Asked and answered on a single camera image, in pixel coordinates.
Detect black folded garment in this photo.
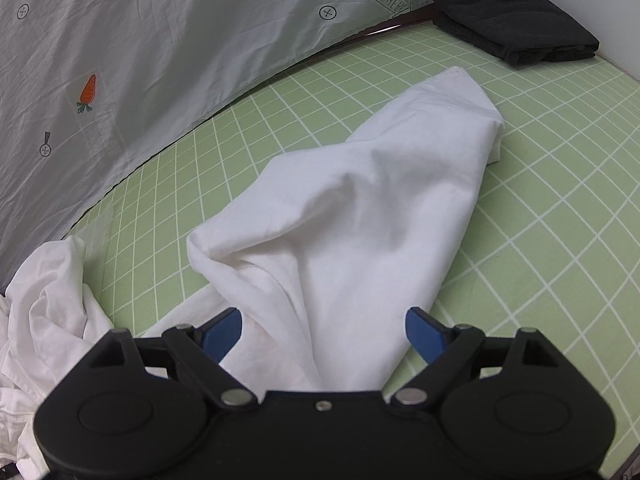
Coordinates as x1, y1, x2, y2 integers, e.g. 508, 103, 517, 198
431, 0, 600, 67

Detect white pants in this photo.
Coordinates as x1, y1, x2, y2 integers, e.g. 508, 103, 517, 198
0, 65, 505, 480

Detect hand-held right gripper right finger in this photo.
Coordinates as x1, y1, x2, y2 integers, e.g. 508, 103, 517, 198
389, 307, 566, 407

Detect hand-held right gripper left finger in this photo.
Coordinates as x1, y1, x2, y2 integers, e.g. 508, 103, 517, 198
89, 308, 259, 407

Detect green grid mat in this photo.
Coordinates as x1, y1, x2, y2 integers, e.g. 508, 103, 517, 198
75, 20, 640, 480

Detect grey printed sheet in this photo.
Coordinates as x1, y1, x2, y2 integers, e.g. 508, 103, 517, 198
0, 0, 521, 286

